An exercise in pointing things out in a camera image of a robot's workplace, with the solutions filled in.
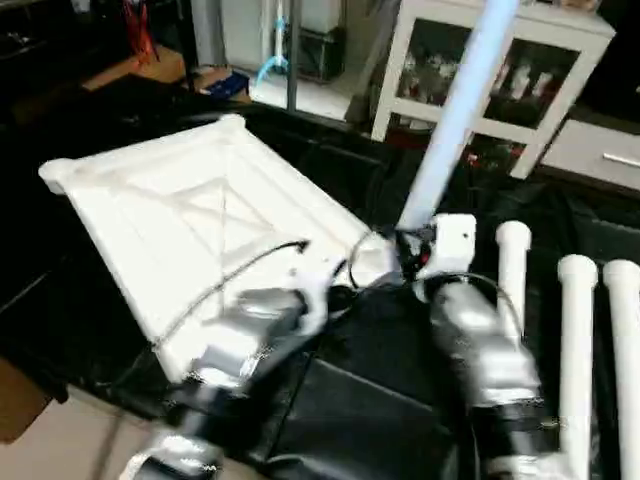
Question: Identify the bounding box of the white plastic table leg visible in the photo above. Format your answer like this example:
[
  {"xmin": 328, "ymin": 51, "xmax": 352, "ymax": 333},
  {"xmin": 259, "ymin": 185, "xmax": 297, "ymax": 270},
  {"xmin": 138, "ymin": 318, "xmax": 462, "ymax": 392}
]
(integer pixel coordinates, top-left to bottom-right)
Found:
[
  {"xmin": 601, "ymin": 259, "xmax": 640, "ymax": 480},
  {"xmin": 494, "ymin": 221, "xmax": 534, "ymax": 343},
  {"xmin": 556, "ymin": 254, "xmax": 600, "ymax": 473},
  {"xmin": 396, "ymin": 0, "xmax": 523, "ymax": 235}
]

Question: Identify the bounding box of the white plastic table top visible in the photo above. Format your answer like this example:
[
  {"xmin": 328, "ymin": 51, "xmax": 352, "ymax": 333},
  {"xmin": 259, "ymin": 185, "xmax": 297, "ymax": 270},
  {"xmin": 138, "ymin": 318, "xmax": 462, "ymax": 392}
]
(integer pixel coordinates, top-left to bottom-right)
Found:
[{"xmin": 37, "ymin": 114, "xmax": 399, "ymax": 387}]

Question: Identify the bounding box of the white drawer unit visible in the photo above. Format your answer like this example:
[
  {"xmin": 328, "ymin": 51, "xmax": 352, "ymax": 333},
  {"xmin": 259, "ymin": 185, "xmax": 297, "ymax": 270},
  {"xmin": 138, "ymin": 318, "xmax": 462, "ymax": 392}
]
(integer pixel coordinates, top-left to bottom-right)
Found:
[{"xmin": 540, "ymin": 118, "xmax": 640, "ymax": 193}]

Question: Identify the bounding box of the white glass door cabinet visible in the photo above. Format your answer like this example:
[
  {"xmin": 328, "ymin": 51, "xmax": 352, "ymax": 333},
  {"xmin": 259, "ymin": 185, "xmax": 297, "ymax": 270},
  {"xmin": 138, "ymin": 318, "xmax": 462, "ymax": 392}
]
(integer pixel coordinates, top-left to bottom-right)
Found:
[{"xmin": 370, "ymin": 0, "xmax": 617, "ymax": 181}]

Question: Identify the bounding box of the grey metal pole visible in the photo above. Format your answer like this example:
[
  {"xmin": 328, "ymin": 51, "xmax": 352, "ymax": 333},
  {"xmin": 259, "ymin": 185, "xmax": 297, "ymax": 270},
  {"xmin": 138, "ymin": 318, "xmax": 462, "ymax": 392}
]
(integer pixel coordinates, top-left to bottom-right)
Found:
[{"xmin": 284, "ymin": 0, "xmax": 302, "ymax": 113}]

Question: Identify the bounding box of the light blue mop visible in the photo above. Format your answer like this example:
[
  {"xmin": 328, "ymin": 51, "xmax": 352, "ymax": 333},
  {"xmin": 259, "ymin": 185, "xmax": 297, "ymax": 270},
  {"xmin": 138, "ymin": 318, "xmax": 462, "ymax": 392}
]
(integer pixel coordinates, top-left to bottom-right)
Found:
[{"xmin": 254, "ymin": 0, "xmax": 293, "ymax": 85}]

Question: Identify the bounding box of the brown cardboard box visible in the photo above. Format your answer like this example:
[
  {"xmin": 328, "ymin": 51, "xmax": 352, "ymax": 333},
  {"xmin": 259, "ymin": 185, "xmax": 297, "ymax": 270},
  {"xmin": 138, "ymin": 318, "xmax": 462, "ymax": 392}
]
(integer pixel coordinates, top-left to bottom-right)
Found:
[{"xmin": 190, "ymin": 65, "xmax": 253, "ymax": 104}]

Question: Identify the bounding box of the white appliance cabinet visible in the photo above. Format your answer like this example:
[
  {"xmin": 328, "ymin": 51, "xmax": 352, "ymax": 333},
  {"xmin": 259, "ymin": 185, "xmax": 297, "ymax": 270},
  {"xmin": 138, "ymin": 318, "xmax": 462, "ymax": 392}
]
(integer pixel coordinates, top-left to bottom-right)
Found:
[{"xmin": 220, "ymin": 0, "xmax": 346, "ymax": 81}]

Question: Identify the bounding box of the black work mat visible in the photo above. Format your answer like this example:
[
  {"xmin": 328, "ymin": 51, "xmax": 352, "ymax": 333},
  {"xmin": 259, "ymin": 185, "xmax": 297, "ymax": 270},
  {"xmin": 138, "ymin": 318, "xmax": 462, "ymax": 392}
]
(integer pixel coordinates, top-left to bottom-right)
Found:
[{"xmin": 0, "ymin": 70, "xmax": 640, "ymax": 480}]

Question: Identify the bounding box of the brown flat cardboard sheet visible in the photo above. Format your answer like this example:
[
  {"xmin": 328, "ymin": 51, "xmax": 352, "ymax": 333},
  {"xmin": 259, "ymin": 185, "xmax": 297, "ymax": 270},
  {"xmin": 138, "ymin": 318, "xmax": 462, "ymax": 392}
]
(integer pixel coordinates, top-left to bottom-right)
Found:
[{"xmin": 0, "ymin": 355, "xmax": 53, "ymax": 446}]

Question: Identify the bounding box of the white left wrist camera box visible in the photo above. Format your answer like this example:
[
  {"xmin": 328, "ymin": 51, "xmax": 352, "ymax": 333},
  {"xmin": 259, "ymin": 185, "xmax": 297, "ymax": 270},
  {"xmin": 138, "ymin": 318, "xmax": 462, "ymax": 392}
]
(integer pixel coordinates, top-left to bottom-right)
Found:
[{"xmin": 288, "ymin": 249, "xmax": 348, "ymax": 305}]

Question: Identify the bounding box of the red cable bundle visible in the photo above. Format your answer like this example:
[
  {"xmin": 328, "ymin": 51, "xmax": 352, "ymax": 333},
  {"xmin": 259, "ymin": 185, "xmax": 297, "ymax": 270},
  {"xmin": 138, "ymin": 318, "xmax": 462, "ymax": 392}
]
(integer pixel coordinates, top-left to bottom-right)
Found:
[{"xmin": 122, "ymin": 0, "xmax": 161, "ymax": 63}]

